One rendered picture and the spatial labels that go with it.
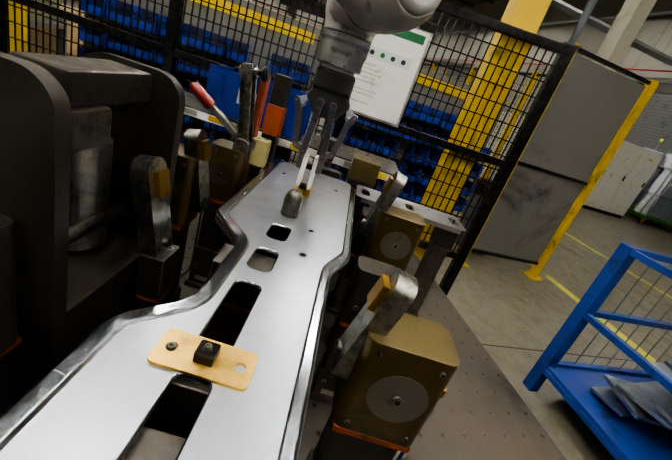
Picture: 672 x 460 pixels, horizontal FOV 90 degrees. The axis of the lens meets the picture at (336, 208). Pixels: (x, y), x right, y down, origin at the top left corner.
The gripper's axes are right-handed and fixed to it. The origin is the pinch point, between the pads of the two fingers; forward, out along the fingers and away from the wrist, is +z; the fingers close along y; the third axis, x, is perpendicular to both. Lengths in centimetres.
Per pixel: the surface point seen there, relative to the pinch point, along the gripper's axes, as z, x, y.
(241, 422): 5, -51, 5
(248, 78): -13.8, -1.6, -15.4
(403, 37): -36, 55, 13
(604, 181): 23, 890, 717
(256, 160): 3.4, 6.3, -12.4
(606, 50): -198, 624, 391
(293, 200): 1.8, -13.9, 0.2
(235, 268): 5.0, -32.9, -2.3
